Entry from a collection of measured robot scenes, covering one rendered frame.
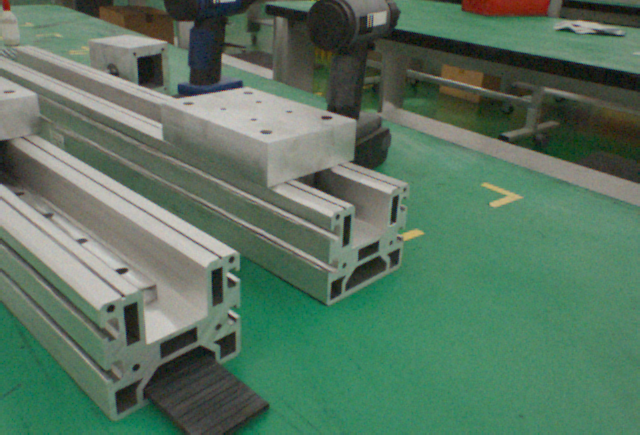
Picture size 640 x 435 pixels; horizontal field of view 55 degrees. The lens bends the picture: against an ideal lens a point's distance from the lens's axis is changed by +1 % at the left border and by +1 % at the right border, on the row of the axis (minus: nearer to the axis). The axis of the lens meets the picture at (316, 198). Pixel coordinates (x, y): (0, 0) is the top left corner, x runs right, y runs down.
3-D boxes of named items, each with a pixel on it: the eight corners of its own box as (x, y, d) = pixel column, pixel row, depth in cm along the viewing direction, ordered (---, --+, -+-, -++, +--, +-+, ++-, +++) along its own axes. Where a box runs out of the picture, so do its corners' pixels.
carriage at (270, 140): (163, 166, 62) (159, 101, 59) (247, 145, 69) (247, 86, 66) (266, 217, 52) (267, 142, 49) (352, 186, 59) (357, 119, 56)
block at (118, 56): (82, 96, 107) (75, 41, 104) (132, 85, 116) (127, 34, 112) (122, 106, 103) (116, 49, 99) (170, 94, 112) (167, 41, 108)
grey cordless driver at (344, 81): (292, 175, 77) (297, -7, 68) (363, 138, 92) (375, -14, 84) (344, 189, 73) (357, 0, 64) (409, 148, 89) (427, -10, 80)
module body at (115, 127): (-23, 102, 101) (-32, 50, 97) (39, 94, 107) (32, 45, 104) (326, 307, 50) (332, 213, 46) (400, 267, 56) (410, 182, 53)
